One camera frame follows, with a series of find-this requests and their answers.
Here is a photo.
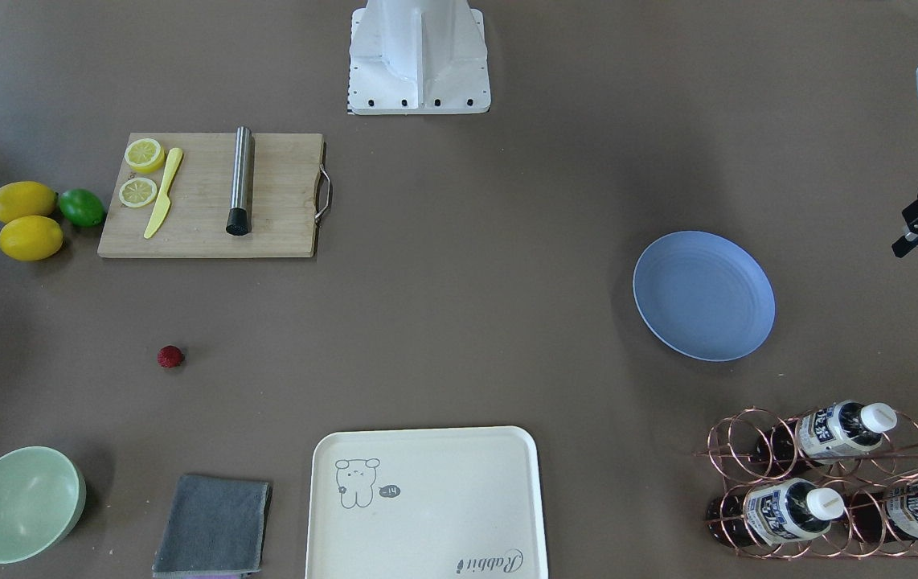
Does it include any blue plate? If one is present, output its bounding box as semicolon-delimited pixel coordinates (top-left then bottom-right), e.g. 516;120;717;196
632;230;777;363

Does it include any red strawberry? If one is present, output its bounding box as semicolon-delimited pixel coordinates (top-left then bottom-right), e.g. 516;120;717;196
157;345;186;368

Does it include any upper tea bottle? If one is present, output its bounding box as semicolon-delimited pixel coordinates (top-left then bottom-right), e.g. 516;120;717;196
748;400;899;477

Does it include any tea bottle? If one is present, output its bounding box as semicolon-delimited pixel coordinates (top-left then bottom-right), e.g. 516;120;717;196
748;400;899;477
705;478;846;548
846;482;918;544

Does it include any lower tea bottle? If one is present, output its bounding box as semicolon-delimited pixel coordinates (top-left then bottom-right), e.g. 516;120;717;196
705;478;846;548
846;482;918;544

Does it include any cream rabbit tray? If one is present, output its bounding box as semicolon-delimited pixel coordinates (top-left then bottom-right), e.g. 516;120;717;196
305;425;550;578

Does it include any wooden cutting board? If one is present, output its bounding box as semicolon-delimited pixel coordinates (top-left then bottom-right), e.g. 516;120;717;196
98;133;326;259

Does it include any steel muddler black tip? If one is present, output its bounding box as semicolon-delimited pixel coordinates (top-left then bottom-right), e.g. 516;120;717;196
225;125;254;236

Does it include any yellow plastic knife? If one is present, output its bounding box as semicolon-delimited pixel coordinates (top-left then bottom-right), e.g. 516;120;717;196
143;147;184;239

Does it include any grey folded cloth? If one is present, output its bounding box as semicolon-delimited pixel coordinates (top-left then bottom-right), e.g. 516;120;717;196
153;474;269;578

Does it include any lemon half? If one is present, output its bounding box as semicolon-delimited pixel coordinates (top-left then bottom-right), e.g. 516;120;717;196
122;137;166;175

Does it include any lemon slice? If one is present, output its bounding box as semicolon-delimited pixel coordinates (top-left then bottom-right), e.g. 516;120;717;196
117;177;158;208

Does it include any green lime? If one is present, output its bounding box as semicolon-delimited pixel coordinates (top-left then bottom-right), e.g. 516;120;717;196
57;188;106;228

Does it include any yellow lemon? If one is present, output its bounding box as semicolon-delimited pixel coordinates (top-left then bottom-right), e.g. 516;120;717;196
0;181;58;224
0;216;64;261

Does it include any light green bowl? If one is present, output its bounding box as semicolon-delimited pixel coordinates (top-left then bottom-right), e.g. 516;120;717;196
0;446;87;565

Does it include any copper wire bottle rack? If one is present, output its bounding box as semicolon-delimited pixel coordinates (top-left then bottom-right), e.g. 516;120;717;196
702;407;918;561

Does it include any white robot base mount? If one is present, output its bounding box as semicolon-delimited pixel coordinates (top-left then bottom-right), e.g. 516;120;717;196
346;1;492;115

